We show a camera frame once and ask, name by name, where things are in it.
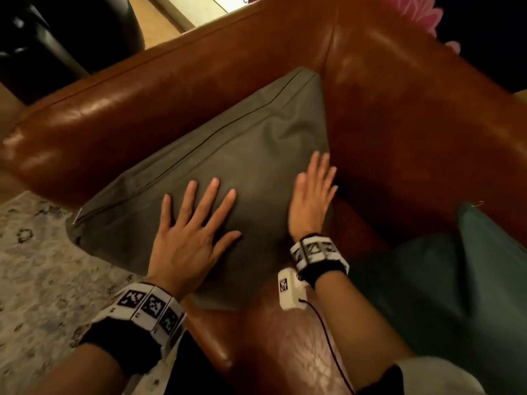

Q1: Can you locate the person's left hand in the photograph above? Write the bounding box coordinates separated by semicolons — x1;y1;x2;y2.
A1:
146;177;243;302

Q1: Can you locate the person's right hand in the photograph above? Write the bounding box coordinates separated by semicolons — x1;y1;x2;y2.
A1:
287;151;339;243

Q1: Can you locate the grey cushion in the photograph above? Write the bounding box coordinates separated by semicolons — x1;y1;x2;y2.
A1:
65;66;335;312

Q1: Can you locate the brown leather sofa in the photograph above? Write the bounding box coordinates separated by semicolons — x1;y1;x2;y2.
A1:
0;0;527;395

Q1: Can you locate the teal cushion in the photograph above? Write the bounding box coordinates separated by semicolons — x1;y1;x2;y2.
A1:
347;201;527;395

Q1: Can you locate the person's right forearm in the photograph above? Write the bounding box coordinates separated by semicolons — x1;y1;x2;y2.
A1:
315;270;414;391

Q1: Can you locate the person's light shirt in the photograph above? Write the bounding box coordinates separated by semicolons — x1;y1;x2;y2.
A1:
395;356;487;395

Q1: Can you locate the patterned grey rug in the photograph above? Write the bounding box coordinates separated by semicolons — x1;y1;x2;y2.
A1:
0;191;182;395

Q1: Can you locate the black leather chair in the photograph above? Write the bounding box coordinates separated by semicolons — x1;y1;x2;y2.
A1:
0;0;147;106

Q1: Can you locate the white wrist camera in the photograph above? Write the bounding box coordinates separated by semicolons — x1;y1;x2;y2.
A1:
278;267;310;312

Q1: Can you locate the black cable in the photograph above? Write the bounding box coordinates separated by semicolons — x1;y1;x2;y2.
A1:
298;298;356;395

